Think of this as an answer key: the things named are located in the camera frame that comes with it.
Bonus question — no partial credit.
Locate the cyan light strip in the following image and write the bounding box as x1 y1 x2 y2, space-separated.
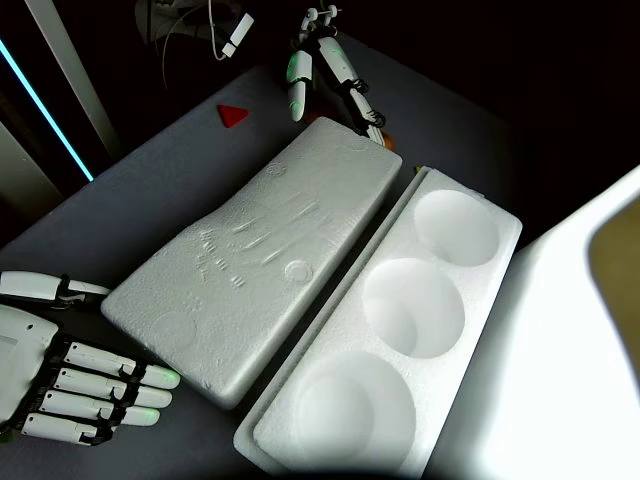
0 38 95 182

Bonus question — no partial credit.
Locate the red triangular toy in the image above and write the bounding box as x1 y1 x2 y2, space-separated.
216 103 250 130

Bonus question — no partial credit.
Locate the white foam lid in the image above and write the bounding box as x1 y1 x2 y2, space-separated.
99 115 404 411

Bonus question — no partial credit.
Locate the grey table cloth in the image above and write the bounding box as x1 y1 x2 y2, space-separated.
0 34 516 480

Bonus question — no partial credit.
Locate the large white robot shell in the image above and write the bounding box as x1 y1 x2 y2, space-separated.
422 162 640 480

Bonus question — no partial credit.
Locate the white foam tray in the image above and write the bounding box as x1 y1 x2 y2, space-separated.
232 166 524 479

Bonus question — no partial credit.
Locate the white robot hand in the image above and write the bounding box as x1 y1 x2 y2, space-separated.
0 269 182 447
284 35 397 152

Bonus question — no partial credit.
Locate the thin white cable loop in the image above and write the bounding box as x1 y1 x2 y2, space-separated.
159 4 206 94

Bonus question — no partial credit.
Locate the white frame post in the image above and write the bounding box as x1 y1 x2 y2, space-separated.
23 0 124 157

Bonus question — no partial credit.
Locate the white cable with adapter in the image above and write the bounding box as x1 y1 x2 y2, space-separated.
207 0 256 62

